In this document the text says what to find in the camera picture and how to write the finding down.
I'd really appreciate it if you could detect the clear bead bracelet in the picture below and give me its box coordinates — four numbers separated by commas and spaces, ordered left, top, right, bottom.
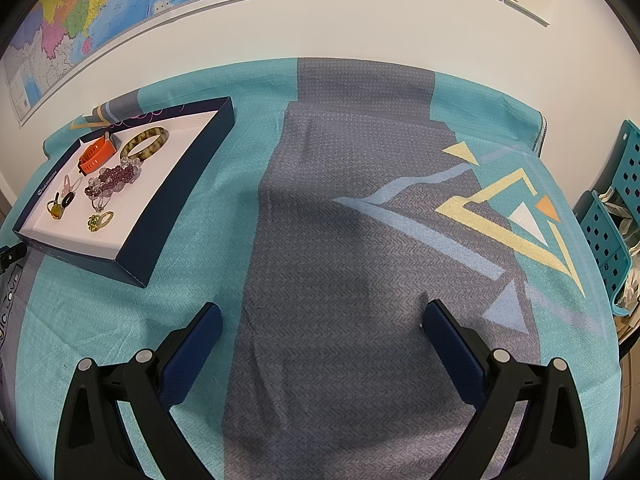
90, 156, 142, 203

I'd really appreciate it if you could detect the purple bead bracelet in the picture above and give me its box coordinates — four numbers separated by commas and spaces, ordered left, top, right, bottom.
85, 157, 142, 198

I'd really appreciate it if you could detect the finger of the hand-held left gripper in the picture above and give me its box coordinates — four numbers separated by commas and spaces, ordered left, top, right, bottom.
0, 244, 27, 273

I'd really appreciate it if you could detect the white plastic bag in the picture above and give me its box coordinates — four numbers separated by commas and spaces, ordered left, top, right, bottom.
597, 185, 640, 311

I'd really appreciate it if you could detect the colourful wall map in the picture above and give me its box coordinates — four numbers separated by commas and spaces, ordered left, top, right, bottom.
0, 0, 361, 128

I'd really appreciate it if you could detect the tortoiseshell bangle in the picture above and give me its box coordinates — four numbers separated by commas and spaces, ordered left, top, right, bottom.
120, 126, 169, 161

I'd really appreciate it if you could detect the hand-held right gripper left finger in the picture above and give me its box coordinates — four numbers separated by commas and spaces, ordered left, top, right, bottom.
54, 302, 224, 480

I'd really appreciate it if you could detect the teal plastic basket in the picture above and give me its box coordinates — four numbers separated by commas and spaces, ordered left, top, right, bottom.
572, 120, 640, 317

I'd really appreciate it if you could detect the orange watch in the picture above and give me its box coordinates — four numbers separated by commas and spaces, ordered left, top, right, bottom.
77, 131, 117, 173

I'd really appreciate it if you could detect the dark blue shallow box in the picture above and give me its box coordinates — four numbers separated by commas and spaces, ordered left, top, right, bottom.
12, 96, 236, 288

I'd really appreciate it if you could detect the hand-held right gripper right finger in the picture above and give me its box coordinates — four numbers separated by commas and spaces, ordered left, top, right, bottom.
422, 299, 592, 480

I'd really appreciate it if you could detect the teal and grey printed blanket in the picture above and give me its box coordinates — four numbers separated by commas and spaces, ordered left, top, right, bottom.
0, 57, 623, 480

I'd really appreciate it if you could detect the gold ring with green gem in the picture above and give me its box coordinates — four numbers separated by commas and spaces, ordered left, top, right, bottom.
87, 210, 115, 233

